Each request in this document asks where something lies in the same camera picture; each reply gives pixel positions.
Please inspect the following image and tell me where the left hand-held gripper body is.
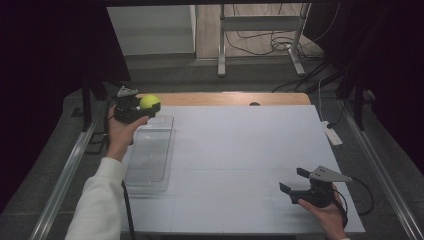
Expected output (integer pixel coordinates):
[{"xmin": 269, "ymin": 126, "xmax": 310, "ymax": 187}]
[{"xmin": 113, "ymin": 85, "xmax": 151, "ymax": 125}]

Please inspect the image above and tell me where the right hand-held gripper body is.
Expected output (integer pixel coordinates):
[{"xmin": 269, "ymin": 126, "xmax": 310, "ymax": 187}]
[{"xmin": 289, "ymin": 165, "xmax": 354, "ymax": 209}]

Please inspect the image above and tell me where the yellow tennis ball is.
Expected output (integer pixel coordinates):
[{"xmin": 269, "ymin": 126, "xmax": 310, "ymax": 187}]
[{"xmin": 139, "ymin": 94, "xmax": 162, "ymax": 111}]

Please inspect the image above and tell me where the clear plastic container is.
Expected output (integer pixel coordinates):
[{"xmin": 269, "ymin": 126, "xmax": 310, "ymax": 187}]
[{"xmin": 123, "ymin": 114, "xmax": 176, "ymax": 195}]

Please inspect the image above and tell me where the person's right hand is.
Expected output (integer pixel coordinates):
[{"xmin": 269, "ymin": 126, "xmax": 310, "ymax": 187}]
[{"xmin": 297, "ymin": 191, "xmax": 350, "ymax": 240}]

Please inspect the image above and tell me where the person's left hand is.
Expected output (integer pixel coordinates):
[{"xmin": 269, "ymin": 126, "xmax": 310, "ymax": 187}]
[{"xmin": 105, "ymin": 104, "xmax": 151, "ymax": 163}]

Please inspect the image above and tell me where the black metal stand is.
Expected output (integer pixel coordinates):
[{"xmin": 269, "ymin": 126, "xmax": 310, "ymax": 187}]
[
  {"xmin": 308, "ymin": 64, "xmax": 368, "ymax": 132},
  {"xmin": 80, "ymin": 74, "xmax": 138, "ymax": 133}
]

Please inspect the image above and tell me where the black floor plate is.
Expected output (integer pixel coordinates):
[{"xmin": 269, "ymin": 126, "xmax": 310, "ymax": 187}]
[{"xmin": 84, "ymin": 131, "xmax": 110, "ymax": 156}]

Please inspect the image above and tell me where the white board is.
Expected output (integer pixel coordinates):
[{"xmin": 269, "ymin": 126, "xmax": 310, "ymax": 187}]
[{"xmin": 120, "ymin": 105, "xmax": 366, "ymax": 234}]

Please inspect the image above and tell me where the white power strip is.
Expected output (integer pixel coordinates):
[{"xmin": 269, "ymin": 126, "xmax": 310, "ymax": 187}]
[{"xmin": 320, "ymin": 120, "xmax": 344, "ymax": 147}]

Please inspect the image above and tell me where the wooden table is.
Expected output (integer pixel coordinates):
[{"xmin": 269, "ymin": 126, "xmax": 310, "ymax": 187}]
[{"xmin": 136, "ymin": 92, "xmax": 312, "ymax": 107}]

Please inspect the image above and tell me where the white cabinet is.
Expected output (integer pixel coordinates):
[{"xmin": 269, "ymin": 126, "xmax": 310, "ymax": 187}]
[{"xmin": 106, "ymin": 4, "xmax": 198, "ymax": 56}]

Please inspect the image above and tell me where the dark curtain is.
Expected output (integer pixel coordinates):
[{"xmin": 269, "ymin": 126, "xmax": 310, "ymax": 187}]
[
  {"xmin": 301, "ymin": 0, "xmax": 424, "ymax": 168},
  {"xmin": 0, "ymin": 0, "xmax": 132, "ymax": 214}
]

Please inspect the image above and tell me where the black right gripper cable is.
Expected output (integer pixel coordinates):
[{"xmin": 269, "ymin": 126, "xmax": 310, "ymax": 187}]
[{"xmin": 333, "ymin": 176, "xmax": 375, "ymax": 229}]

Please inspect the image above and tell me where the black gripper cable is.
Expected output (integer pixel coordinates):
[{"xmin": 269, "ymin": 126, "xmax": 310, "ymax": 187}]
[
  {"xmin": 333, "ymin": 176, "xmax": 375, "ymax": 229},
  {"xmin": 103, "ymin": 95, "xmax": 137, "ymax": 240}
]

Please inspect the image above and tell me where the aluminium rail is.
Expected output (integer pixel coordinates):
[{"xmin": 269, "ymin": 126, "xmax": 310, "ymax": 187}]
[
  {"xmin": 339, "ymin": 99, "xmax": 424, "ymax": 240},
  {"xmin": 29, "ymin": 121, "xmax": 98, "ymax": 240}
]

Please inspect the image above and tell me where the thin white cable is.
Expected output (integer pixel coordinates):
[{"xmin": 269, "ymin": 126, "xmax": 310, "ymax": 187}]
[{"xmin": 317, "ymin": 78, "xmax": 325, "ymax": 123}]

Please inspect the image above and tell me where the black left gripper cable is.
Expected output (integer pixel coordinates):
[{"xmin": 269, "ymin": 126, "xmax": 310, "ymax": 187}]
[{"xmin": 103, "ymin": 95, "xmax": 137, "ymax": 240}]

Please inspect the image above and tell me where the tangle of black floor cables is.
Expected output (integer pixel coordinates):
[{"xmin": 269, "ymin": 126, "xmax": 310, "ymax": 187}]
[{"xmin": 223, "ymin": 3, "xmax": 334, "ymax": 94}]

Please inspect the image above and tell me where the white metal desk frame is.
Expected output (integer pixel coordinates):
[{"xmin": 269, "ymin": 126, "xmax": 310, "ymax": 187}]
[{"xmin": 217, "ymin": 3, "xmax": 312, "ymax": 78}]

